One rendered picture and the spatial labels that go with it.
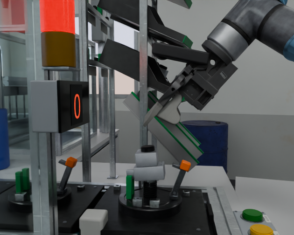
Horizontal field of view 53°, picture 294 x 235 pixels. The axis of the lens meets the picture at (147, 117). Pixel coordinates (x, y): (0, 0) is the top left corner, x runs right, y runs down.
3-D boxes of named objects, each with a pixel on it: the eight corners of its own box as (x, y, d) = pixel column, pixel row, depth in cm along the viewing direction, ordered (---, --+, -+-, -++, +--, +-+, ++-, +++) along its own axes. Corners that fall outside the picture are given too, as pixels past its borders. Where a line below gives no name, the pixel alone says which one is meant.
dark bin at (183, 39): (190, 49, 92) (200, 27, 91) (182, 44, 80) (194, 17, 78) (114, 16, 98) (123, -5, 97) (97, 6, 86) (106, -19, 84)
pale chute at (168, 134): (193, 161, 96) (204, 152, 95) (187, 172, 83) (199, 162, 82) (136, 100, 100) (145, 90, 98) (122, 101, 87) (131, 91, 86)
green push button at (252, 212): (259, 217, 63) (260, 209, 63) (264, 226, 59) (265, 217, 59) (240, 217, 63) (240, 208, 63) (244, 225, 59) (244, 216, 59)
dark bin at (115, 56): (189, 100, 94) (199, 79, 92) (182, 102, 82) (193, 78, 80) (115, 65, 100) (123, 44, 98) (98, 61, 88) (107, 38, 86)
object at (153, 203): (159, 205, 60) (159, 198, 60) (159, 208, 58) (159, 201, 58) (150, 204, 60) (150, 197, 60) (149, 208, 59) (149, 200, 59)
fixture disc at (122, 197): (182, 195, 71) (182, 187, 71) (182, 221, 57) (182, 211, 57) (124, 192, 73) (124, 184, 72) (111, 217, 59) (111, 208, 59)
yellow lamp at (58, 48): (80, 68, 47) (80, 36, 46) (68, 65, 42) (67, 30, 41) (50, 68, 47) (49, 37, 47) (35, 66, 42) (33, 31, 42)
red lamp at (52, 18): (80, 36, 46) (79, 3, 45) (67, 30, 41) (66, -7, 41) (49, 36, 47) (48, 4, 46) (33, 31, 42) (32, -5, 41)
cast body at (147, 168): (165, 173, 66) (163, 142, 65) (164, 179, 62) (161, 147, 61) (129, 176, 67) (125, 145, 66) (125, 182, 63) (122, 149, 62)
